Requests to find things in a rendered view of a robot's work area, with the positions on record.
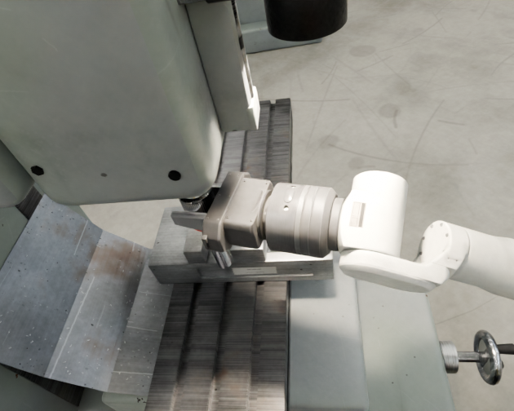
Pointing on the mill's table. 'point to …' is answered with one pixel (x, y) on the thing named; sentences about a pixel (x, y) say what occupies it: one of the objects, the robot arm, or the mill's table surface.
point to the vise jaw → (249, 253)
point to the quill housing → (101, 98)
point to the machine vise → (175, 260)
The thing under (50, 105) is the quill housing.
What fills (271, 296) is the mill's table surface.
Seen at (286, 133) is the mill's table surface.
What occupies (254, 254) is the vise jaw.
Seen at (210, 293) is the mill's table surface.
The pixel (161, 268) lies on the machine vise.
